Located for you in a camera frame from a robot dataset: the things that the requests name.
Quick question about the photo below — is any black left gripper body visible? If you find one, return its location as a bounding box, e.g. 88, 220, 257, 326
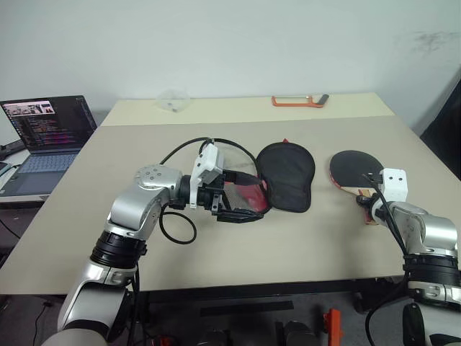
199, 169, 235, 223

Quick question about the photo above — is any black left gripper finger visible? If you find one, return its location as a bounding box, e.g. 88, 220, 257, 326
216, 208, 269, 225
225, 169, 260, 189

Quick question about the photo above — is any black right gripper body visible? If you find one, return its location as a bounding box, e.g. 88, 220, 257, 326
355, 193, 382, 210

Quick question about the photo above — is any black rubber table tennis paddle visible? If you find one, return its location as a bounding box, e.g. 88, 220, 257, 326
328, 148, 385, 226

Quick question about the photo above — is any black zip paddle case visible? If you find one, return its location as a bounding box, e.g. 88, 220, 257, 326
215, 138, 318, 221

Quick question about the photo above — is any black flat bar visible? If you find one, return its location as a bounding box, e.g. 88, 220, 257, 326
199, 300, 295, 319

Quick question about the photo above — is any black table caster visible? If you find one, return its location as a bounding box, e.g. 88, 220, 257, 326
352, 289, 372, 315

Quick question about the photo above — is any black chair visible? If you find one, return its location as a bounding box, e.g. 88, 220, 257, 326
419, 67, 461, 189

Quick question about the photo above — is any orange clamp tool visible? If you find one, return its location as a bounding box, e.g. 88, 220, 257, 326
321, 307, 344, 346

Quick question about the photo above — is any dark rounded shape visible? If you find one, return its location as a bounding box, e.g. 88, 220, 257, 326
274, 319, 323, 346

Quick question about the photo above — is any open grey laptop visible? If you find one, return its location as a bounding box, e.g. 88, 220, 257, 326
0, 94, 99, 203

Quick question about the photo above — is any dark side desk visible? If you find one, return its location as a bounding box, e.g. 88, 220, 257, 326
0, 194, 52, 268

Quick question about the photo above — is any black device on desk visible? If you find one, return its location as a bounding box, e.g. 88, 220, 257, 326
0, 141, 26, 161

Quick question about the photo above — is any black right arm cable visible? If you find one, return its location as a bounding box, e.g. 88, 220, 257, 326
361, 172, 411, 257

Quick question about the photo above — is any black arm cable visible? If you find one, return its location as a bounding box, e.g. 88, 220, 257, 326
361, 172, 411, 257
157, 137, 217, 247

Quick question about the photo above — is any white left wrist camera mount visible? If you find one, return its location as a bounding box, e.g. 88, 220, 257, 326
189, 141, 226, 210

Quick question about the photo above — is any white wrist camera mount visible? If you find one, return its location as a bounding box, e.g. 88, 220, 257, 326
189, 141, 226, 210
380, 167, 409, 203

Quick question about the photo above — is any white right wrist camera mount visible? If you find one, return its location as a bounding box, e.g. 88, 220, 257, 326
380, 167, 409, 203

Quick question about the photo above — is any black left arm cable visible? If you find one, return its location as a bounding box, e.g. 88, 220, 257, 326
157, 137, 217, 247

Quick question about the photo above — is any orange hacksaw with black handle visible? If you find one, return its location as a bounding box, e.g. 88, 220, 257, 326
270, 94, 330, 109

